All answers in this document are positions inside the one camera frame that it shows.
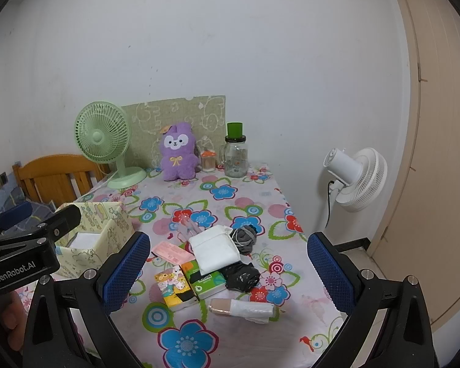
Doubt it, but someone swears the green desk fan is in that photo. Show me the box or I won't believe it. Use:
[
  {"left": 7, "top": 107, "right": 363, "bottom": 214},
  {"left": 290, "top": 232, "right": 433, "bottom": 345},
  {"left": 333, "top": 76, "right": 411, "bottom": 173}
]
[{"left": 74, "top": 101, "right": 148, "bottom": 190}]

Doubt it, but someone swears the white floor fan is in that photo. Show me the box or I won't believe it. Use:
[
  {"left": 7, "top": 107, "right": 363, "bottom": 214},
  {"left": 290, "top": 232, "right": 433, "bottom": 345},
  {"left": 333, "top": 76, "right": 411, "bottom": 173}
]
[{"left": 324, "top": 147, "right": 389, "bottom": 213}]

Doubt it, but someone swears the pink packet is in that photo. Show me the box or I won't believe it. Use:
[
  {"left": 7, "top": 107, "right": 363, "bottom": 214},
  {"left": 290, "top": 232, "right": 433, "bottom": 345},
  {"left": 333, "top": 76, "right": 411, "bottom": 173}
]
[{"left": 151, "top": 241, "right": 196, "bottom": 265}]

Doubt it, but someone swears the black plastic bag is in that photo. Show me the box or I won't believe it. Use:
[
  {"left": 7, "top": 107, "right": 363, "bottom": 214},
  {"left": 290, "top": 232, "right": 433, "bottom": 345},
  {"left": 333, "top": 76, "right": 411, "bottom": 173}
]
[{"left": 220, "top": 261, "right": 261, "bottom": 293}]

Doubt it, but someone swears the clear plastic tube pack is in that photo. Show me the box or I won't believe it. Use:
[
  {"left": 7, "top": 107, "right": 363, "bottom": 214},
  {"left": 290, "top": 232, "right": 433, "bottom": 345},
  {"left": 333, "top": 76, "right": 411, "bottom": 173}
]
[{"left": 176, "top": 215, "right": 205, "bottom": 242}]

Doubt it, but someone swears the cotton swab jar orange lid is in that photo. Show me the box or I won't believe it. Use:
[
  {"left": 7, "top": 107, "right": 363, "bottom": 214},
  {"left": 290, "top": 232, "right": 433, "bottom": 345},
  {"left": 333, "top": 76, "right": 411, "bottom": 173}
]
[{"left": 200, "top": 149, "right": 218, "bottom": 172}]

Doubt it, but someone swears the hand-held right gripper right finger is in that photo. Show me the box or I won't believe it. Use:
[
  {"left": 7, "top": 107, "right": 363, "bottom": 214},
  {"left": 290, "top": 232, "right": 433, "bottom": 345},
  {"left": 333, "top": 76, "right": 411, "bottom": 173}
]
[{"left": 307, "top": 232, "right": 439, "bottom": 368}]

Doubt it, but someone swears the green tissue pack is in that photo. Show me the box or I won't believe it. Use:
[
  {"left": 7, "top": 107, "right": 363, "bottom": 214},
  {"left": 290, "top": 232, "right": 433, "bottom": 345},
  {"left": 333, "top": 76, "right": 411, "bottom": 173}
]
[{"left": 180, "top": 259, "right": 227, "bottom": 300}]

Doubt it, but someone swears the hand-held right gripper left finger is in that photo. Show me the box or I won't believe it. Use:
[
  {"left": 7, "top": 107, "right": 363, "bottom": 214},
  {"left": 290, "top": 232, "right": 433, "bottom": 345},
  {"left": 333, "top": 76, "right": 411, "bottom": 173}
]
[{"left": 23, "top": 232, "right": 152, "bottom": 368}]

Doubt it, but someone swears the wooden bed headboard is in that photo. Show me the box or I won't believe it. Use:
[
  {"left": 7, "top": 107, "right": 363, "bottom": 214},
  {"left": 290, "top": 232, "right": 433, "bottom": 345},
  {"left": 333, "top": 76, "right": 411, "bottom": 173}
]
[{"left": 12, "top": 154, "right": 112, "bottom": 205}]

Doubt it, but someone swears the black fan cable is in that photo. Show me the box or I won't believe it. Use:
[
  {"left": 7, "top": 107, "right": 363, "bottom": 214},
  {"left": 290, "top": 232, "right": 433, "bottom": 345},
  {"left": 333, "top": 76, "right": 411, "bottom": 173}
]
[{"left": 325, "top": 179, "right": 336, "bottom": 232}]

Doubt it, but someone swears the roll of white plastic bags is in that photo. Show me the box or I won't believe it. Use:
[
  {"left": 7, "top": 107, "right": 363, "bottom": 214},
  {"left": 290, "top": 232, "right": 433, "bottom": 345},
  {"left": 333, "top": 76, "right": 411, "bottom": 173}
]
[{"left": 208, "top": 297, "right": 280, "bottom": 324}]

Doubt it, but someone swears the glass jar mug green lid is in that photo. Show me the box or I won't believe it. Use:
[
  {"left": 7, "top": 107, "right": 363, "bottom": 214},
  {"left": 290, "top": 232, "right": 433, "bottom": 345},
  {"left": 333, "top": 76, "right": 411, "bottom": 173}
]
[{"left": 217, "top": 122, "right": 250, "bottom": 179}]

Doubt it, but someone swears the grey fabric bundle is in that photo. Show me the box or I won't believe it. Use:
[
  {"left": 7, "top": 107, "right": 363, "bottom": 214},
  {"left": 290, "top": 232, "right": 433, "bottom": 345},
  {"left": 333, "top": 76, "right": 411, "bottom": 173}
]
[{"left": 230, "top": 225, "right": 258, "bottom": 255}]

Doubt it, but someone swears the beige wooden door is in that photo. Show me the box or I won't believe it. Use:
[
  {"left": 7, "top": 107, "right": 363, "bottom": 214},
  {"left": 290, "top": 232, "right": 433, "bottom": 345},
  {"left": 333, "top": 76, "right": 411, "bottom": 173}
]
[{"left": 368, "top": 0, "right": 460, "bottom": 334}]

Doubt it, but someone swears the green printed board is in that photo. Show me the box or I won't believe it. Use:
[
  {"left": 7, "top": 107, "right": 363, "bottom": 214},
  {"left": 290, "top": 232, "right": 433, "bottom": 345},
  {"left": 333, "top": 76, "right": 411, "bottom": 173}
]
[{"left": 121, "top": 94, "right": 227, "bottom": 167}]

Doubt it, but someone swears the purple plush toy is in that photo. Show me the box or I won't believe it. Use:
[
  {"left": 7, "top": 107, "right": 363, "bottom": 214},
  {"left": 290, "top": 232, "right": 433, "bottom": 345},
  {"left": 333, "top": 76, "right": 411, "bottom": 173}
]
[{"left": 159, "top": 122, "right": 201, "bottom": 182}]

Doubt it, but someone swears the white cloth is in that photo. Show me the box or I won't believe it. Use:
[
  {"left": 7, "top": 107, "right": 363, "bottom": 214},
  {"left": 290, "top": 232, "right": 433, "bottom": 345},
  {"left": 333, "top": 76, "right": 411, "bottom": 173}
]
[{"left": 188, "top": 225, "right": 241, "bottom": 277}]

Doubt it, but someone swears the yellow fabric storage box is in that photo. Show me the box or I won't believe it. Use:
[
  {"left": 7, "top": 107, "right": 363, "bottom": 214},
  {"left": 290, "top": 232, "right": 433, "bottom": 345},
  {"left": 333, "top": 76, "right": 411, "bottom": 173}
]
[{"left": 54, "top": 200, "right": 136, "bottom": 280}]

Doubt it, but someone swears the grey plaid pillow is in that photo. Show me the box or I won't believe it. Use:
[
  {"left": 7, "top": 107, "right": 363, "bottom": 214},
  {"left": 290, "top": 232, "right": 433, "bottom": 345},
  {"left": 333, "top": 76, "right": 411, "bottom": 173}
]
[{"left": 0, "top": 188, "right": 58, "bottom": 223}]

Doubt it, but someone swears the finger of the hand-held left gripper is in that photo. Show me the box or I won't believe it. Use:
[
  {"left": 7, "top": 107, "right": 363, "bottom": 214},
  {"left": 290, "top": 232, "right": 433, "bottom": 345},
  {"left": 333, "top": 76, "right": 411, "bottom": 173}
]
[
  {"left": 0, "top": 204, "right": 82, "bottom": 247},
  {"left": 0, "top": 201, "right": 33, "bottom": 238}
]

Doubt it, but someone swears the person's left hand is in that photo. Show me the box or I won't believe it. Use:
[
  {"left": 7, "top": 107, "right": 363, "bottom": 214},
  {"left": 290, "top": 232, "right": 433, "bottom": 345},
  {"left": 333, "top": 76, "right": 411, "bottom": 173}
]
[{"left": 0, "top": 290, "right": 29, "bottom": 353}]

